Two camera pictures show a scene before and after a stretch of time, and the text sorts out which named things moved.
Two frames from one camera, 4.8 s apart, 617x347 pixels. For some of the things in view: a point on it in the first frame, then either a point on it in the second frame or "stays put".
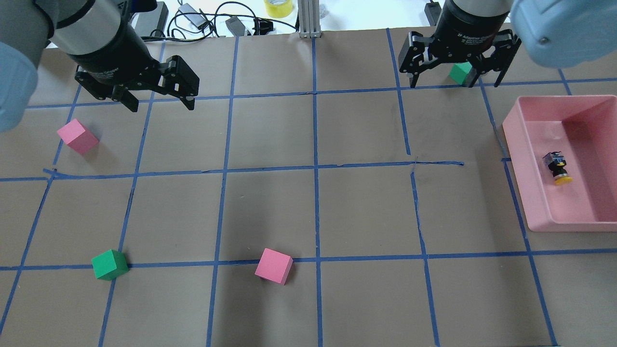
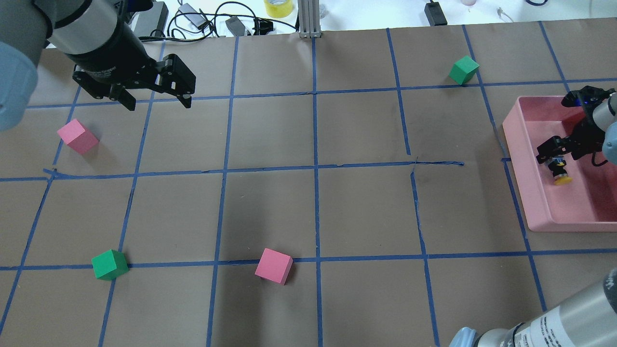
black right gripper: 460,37 -> 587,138
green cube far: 110,265 stays put
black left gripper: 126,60 stays put
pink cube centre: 274,266 stays put
